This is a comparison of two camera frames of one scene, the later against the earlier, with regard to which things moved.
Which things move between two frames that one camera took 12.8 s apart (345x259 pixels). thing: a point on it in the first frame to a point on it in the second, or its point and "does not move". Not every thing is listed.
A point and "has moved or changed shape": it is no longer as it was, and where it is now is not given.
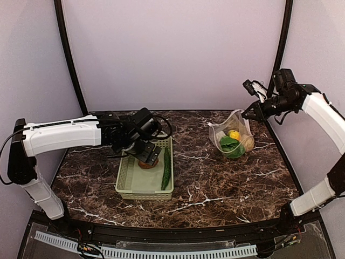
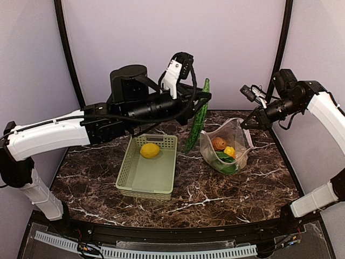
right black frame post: x=288 y=5 does not move
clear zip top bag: x=232 y=135 has moved or changed shape
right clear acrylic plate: x=310 y=244 does not move
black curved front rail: x=282 y=225 does not move
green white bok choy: x=232 y=148 to x=226 y=163
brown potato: x=145 y=165 to x=218 y=143
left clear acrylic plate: x=35 y=249 does not move
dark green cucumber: x=167 y=170 to x=199 y=122
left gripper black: x=145 y=155 to x=188 y=94
